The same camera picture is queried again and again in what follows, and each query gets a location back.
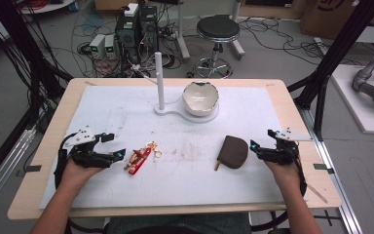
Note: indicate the white floor board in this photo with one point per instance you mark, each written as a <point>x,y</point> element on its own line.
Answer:
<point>360,117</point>

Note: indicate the white box on tower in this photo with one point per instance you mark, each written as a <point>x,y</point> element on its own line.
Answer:
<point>131,9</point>

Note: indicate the black tape strip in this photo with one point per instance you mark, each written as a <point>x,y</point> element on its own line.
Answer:
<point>33,168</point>
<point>323,168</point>

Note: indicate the cardboard box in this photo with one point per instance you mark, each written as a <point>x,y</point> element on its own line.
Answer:
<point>328,16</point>

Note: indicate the person's left hand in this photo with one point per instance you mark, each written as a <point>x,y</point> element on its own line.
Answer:
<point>78,177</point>

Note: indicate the white table mat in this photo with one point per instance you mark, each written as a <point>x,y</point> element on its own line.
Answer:
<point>181,182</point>

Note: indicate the black round stool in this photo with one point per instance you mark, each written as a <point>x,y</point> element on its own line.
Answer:
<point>218,29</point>

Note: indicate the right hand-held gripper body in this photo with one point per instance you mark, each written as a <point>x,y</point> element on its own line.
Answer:
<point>284,151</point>

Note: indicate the brown zip pouch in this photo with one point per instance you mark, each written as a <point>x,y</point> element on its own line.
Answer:
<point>233,152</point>

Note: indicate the small white power supply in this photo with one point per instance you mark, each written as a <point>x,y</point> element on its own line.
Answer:
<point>96,45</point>
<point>110,45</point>

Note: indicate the white table leg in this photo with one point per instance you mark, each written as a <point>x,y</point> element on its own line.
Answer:
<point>237,35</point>
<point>183,32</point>

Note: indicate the white shell-shaped bowl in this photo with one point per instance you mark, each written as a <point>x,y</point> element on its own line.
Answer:
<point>200,97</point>

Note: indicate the black computer tower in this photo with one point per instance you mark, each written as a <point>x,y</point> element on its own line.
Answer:
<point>128,39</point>
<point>149,27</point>

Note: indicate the aluminium rail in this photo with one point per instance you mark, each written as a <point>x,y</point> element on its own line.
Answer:
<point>334,182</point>
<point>3,175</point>

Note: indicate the person's right hand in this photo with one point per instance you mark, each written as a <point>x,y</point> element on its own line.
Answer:
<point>285,175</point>

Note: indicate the white stand with pole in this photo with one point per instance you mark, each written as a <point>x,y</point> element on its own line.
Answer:
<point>159,81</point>

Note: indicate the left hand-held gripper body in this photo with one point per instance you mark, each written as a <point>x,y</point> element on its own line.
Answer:
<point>89,157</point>

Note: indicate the person's dark pants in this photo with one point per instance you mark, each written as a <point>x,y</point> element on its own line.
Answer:
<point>178,224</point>

